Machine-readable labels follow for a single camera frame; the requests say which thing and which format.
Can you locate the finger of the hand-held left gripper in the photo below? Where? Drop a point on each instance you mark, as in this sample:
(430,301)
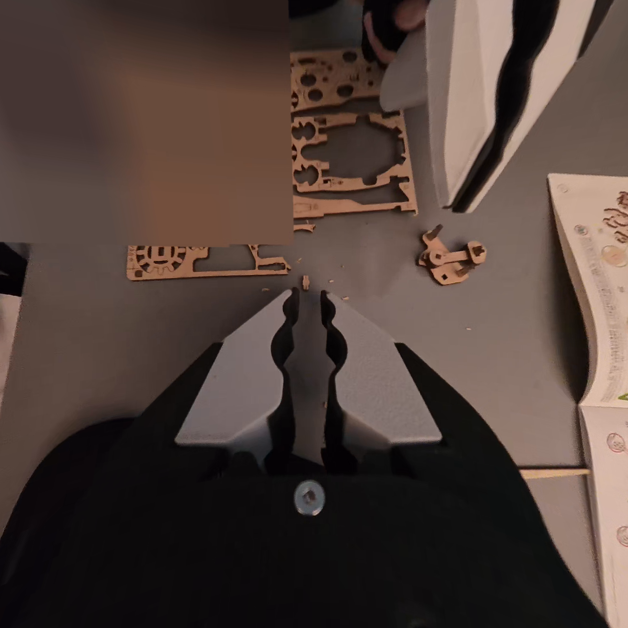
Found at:
(549,73)
(461,98)

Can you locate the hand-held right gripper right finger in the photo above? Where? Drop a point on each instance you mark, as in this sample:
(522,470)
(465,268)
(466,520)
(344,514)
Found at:
(387,402)

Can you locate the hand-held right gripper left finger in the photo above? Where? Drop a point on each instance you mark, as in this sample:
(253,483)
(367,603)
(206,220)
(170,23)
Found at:
(230,402)

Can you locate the small wooden model assembly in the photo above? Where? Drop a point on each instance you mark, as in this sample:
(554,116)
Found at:
(444,260)

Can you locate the wooden laser-cut parts sheet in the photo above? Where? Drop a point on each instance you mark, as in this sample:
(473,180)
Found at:
(353,208)

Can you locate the person's left hand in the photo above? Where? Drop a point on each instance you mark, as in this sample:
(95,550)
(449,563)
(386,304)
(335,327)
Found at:
(409,14)

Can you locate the wooden sheet with oval holes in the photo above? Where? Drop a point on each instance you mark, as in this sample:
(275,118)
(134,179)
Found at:
(328,103)

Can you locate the open instruction booklet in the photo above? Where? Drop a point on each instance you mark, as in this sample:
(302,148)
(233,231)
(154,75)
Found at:
(584,230)

